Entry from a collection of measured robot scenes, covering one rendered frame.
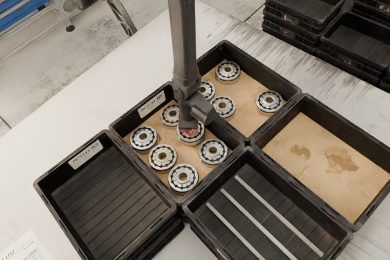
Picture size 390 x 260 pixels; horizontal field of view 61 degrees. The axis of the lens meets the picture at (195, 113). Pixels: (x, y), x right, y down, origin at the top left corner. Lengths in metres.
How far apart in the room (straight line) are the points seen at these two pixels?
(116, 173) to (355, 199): 0.80
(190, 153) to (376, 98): 0.84
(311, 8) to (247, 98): 1.09
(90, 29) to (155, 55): 1.48
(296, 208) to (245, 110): 0.41
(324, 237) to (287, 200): 0.15
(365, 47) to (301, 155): 1.20
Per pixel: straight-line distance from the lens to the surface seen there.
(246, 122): 1.27
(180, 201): 1.04
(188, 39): 0.84
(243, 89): 1.36
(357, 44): 2.28
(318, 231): 1.15
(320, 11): 2.28
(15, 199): 1.53
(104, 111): 1.56
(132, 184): 1.21
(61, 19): 3.10
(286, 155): 1.22
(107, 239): 1.17
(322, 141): 1.27
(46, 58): 3.04
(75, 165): 1.25
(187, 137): 1.19
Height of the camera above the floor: 1.91
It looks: 56 degrees down
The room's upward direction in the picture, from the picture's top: 9 degrees counter-clockwise
